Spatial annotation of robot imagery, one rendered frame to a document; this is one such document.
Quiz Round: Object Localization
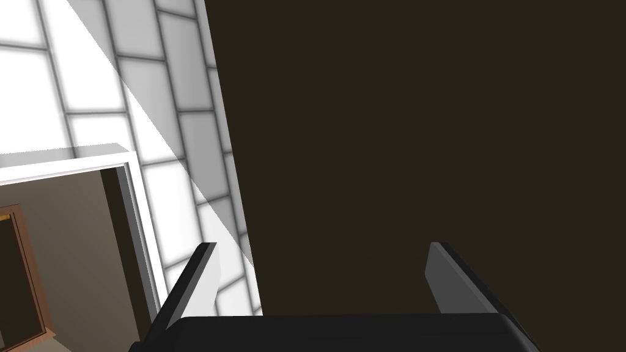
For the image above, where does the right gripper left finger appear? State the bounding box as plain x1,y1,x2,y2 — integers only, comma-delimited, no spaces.
142,241,221,342

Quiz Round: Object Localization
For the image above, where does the dark brown door leaf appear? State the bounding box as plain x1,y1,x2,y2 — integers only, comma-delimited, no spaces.
203,0,626,352

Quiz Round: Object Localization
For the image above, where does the brown framed picture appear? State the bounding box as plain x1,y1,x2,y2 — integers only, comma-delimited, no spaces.
0,203,56,352

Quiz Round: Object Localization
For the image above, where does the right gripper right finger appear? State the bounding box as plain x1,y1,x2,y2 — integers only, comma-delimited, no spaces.
424,241,520,323

